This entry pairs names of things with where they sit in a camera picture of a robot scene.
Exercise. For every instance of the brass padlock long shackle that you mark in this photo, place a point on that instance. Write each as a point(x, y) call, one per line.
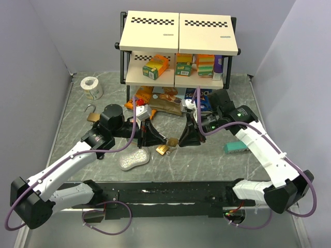
point(162, 149)

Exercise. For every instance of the orange Reese's bag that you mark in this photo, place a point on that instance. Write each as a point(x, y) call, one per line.
point(143, 96)

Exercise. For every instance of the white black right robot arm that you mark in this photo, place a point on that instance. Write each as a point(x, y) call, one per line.
point(288, 183)

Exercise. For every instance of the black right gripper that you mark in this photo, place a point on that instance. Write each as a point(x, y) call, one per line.
point(192, 135)

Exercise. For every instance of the small brass padlock front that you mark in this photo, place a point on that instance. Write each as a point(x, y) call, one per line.
point(172, 142)

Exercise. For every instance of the brown chip bag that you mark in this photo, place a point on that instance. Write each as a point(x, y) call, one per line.
point(166, 99)

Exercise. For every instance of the teal rectangular box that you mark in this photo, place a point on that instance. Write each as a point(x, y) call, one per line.
point(235, 147)

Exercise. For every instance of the stacked coloured sponges pack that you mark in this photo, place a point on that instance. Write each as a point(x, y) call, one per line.
point(205, 64)

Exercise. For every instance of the blue Doritos bag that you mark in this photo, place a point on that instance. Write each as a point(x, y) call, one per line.
point(204, 101)

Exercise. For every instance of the green yellow box on shelf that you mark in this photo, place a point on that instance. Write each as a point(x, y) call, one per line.
point(183, 64)

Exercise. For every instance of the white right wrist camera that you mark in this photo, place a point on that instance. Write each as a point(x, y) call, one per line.
point(188, 104)

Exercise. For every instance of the white tape roll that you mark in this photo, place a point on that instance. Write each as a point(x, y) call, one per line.
point(92, 88)

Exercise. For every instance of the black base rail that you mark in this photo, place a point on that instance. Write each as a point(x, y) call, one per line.
point(164, 199)

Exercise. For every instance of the black frame cream shelf rack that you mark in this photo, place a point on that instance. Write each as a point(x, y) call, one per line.
point(145, 34)

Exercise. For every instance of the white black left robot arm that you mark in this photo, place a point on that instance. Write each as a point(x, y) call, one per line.
point(37, 198)

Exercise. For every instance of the large brass padlock left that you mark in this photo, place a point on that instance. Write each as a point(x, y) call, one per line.
point(93, 117)

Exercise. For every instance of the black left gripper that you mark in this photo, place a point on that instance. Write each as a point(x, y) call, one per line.
point(151, 137)

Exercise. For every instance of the orange green box on shelf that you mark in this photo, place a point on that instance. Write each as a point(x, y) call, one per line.
point(155, 67)

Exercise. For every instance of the purple white bottle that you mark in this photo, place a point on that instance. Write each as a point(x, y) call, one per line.
point(218, 68)

